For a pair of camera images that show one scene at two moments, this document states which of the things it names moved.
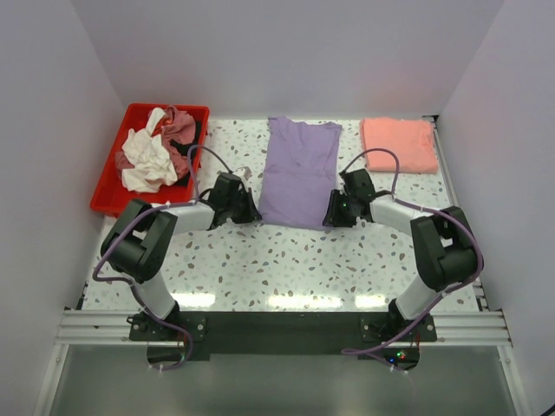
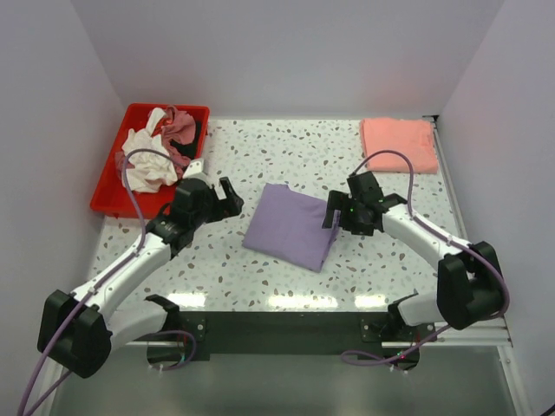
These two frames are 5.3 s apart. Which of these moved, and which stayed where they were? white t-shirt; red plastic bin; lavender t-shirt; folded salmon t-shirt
Moved: lavender t-shirt
Stayed: folded salmon t-shirt; red plastic bin; white t-shirt
